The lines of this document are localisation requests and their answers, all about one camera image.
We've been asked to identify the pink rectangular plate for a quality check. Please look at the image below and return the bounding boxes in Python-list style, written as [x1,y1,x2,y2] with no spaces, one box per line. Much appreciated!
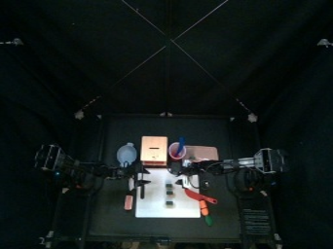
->
[185,145,220,162]

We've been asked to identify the red toy knife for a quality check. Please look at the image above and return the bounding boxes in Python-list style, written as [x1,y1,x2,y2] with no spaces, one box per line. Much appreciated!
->
[184,188,218,205]

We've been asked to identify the white cutting board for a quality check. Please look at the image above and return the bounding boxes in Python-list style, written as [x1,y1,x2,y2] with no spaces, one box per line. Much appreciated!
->
[134,167,202,219]

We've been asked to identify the red plastic cup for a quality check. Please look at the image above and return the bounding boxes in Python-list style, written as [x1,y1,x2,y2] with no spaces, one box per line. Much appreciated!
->
[168,142,188,160]

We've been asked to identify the wooden box red sides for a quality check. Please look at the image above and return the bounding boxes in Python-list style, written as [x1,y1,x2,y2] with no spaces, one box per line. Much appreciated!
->
[139,135,169,167]

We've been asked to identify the pink white toy utensil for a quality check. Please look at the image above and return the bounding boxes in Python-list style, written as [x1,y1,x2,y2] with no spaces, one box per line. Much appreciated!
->
[123,177,137,211]

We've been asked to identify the blue utensil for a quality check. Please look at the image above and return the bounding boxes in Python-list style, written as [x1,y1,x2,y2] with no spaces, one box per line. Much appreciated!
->
[177,136,186,156]

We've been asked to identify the orange toy carrot green top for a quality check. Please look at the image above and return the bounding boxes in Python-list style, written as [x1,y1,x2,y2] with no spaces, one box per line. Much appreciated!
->
[200,199,214,228]

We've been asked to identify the black printed label sheet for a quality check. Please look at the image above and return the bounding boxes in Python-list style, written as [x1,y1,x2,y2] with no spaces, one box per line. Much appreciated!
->
[240,197,273,237]

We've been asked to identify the black cable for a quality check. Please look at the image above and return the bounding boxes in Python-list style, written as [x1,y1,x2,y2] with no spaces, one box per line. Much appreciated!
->
[233,168,258,196]

